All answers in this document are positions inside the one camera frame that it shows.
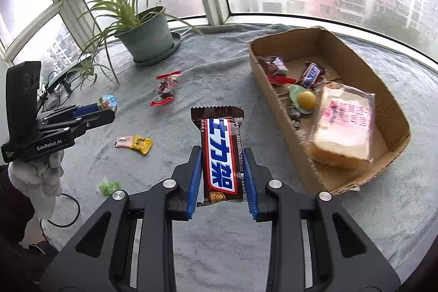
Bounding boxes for small snickers bar in box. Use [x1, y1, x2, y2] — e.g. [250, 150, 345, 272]
[296, 62, 326, 89]

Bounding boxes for spider plant in green pot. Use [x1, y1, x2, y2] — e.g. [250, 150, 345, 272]
[77, 0, 203, 88]

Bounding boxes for brown cardboard box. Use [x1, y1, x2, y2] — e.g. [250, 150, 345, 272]
[249, 27, 411, 195]

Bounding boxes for packaged toast bread slice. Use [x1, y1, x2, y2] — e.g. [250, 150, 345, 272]
[308, 82, 375, 169]

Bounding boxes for red clear snack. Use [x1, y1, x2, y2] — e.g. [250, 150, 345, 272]
[149, 71, 182, 107]

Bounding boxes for blue jelly cup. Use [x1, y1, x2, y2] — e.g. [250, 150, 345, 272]
[97, 94, 117, 113]

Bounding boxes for brown snickers bar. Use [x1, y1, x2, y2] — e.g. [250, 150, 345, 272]
[191, 106, 244, 205]

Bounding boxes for left hand white glove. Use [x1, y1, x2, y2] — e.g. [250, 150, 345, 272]
[8, 151, 65, 220]

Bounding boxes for yellow candy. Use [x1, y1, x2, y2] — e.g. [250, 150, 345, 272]
[129, 135, 154, 155]

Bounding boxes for grey fleece blanket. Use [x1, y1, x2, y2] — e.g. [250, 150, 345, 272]
[37, 25, 437, 291]

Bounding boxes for red wrapped snack in box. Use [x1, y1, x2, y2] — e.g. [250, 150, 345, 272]
[256, 56, 297, 85]

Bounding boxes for green wrapped candy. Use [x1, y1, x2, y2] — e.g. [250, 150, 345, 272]
[97, 178, 120, 196]

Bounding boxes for yellow ball snack in box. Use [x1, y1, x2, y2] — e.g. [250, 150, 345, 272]
[289, 85, 318, 115]

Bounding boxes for dark device on sill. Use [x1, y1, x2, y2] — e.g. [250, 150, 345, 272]
[43, 53, 91, 94]

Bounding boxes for black cable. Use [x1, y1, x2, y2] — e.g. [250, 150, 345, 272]
[39, 193, 82, 229]

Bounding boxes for pink candy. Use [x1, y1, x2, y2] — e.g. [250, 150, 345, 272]
[114, 136, 134, 148]

